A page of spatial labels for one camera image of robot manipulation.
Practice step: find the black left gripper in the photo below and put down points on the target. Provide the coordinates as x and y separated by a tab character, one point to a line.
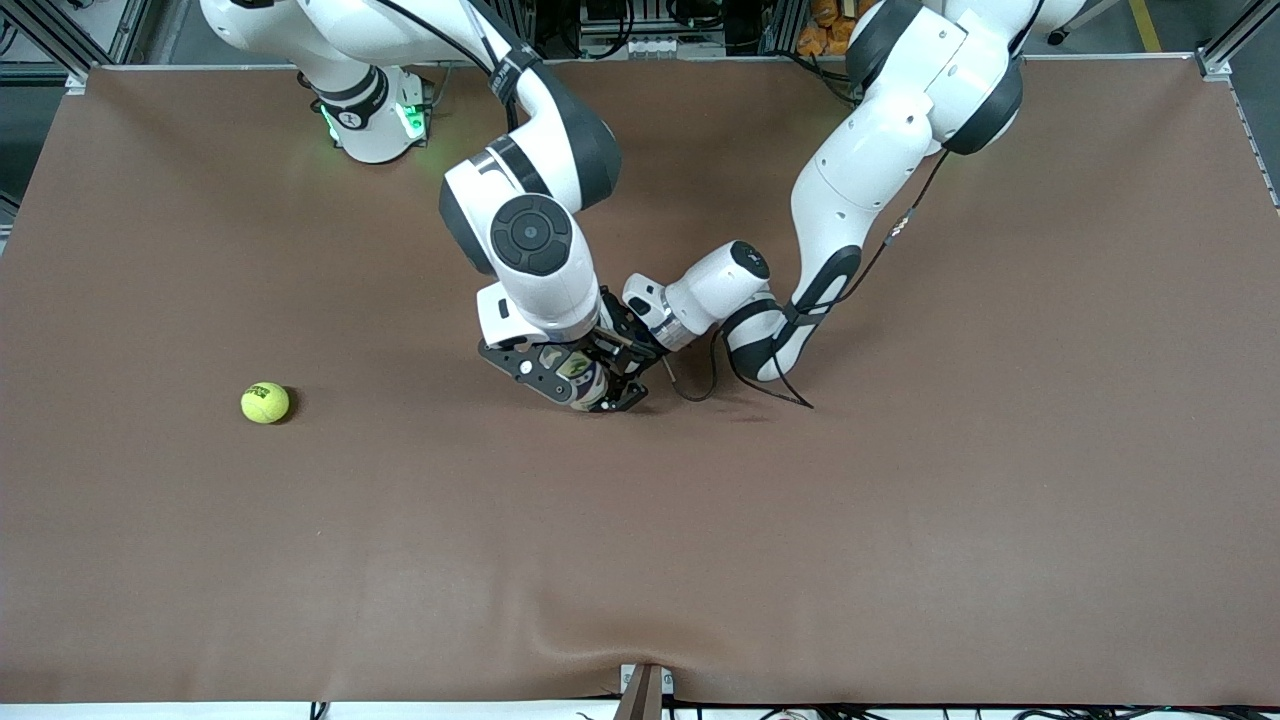
622	327

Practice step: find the white blue tennis ball can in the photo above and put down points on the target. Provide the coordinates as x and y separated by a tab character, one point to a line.
592	395

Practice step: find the yellow-green tennis ball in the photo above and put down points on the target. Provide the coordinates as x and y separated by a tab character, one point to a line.
265	408

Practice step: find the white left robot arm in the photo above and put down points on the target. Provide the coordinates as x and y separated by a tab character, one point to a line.
850	190

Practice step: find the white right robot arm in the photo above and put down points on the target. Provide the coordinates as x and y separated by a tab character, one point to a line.
540	290

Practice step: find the brown table mat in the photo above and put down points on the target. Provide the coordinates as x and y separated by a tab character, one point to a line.
640	550

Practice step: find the white socket strip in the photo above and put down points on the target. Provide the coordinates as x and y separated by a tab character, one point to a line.
655	47

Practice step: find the orange lumpy items pile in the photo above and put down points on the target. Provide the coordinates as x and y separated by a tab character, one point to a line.
825	30

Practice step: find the aluminium rack post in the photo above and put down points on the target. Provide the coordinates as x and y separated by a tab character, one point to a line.
780	28

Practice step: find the aluminium frame corner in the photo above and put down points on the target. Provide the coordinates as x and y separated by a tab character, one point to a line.
1215	62
78	82

